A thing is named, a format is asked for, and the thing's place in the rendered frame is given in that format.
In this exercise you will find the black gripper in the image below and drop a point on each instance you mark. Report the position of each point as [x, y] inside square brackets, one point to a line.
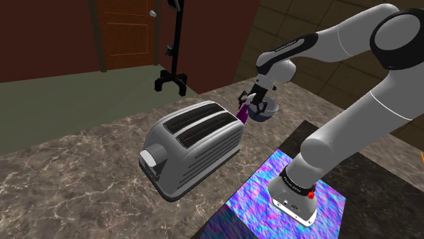
[258, 90]

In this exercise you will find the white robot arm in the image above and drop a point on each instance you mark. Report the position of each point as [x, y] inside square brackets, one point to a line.
[347, 125]

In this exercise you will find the purple spray bottle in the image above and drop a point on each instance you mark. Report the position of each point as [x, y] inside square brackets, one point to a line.
[244, 111]

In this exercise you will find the blue grey bowl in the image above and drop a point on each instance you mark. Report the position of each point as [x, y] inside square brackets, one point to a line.
[265, 112]

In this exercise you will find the silver two-slot toaster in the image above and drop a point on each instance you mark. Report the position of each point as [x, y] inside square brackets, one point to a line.
[195, 145]

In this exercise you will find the iridescent patterned robot stand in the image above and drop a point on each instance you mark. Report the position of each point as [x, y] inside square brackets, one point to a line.
[265, 205]

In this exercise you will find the brown wooden door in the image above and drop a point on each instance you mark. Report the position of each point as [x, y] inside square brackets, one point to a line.
[127, 31]

